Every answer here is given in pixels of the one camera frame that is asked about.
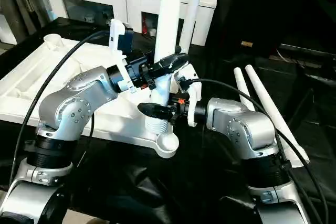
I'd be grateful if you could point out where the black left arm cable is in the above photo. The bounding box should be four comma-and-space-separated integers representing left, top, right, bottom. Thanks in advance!
8, 28, 114, 184

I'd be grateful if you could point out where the white plastic table leg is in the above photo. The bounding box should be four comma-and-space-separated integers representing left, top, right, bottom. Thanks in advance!
144, 0, 186, 134
233, 66, 259, 113
245, 64, 311, 169
179, 0, 207, 55

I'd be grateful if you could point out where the black plastic mat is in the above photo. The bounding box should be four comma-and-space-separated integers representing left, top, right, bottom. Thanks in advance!
0, 17, 336, 224

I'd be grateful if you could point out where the white plastic table top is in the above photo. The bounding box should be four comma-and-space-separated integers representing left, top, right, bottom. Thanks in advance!
0, 34, 180, 159

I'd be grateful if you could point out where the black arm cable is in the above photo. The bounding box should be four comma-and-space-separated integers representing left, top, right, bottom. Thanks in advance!
181, 77, 330, 224
8, 28, 114, 184

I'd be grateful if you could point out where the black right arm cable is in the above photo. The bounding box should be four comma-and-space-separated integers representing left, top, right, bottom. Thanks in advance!
181, 77, 330, 224

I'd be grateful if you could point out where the black bench with silver rail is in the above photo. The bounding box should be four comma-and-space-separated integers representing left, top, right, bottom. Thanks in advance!
277, 42, 336, 84

